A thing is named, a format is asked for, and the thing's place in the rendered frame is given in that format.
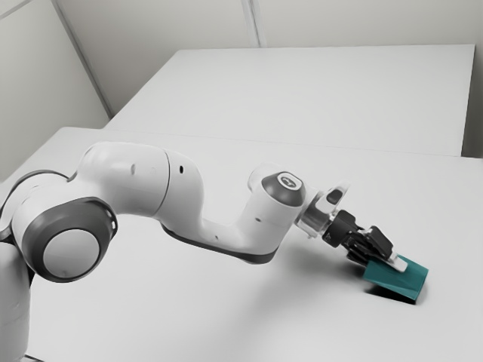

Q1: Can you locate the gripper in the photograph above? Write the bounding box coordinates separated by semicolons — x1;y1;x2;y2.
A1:
322;210;409;273

